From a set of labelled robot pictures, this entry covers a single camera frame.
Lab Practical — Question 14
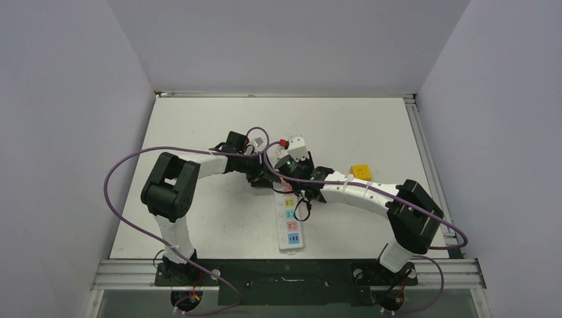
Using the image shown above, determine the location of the aluminium frame rail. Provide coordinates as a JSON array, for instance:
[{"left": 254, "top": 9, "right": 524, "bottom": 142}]
[
  {"left": 404, "top": 94, "right": 486, "bottom": 290},
  {"left": 154, "top": 91, "right": 416, "bottom": 99}
]

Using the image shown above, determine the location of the white power strip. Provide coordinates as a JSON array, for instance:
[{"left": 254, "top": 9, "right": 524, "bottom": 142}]
[{"left": 273, "top": 186, "right": 306, "bottom": 254}]

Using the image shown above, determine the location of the aluminium frame rail right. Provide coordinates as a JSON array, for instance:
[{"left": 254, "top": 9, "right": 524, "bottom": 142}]
[{"left": 404, "top": 94, "right": 486, "bottom": 290}]

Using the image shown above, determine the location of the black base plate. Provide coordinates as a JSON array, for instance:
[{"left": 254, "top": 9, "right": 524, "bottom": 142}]
[{"left": 154, "top": 259, "right": 418, "bottom": 306}]

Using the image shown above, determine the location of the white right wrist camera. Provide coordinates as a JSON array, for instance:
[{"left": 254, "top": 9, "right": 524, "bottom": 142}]
[{"left": 286, "top": 134, "right": 309, "bottom": 162}]

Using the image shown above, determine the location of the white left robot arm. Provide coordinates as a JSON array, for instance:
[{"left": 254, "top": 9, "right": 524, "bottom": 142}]
[{"left": 140, "top": 131, "right": 267, "bottom": 285}]

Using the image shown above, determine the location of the pink triangular socket adapter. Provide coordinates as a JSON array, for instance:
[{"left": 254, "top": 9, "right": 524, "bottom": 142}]
[{"left": 280, "top": 180, "right": 294, "bottom": 193}]

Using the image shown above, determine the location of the aluminium frame rail back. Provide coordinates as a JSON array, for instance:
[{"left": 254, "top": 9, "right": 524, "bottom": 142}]
[{"left": 154, "top": 91, "right": 416, "bottom": 99}]

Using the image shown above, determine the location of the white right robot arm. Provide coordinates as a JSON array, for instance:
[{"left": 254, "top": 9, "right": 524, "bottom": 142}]
[{"left": 273, "top": 155, "right": 444, "bottom": 284}]

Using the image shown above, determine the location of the yellow cube socket adapter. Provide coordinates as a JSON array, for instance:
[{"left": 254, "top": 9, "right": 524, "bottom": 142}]
[{"left": 349, "top": 164, "right": 372, "bottom": 181}]

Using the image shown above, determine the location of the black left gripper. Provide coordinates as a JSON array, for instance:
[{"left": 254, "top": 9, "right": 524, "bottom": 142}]
[{"left": 236, "top": 152, "right": 280, "bottom": 189}]

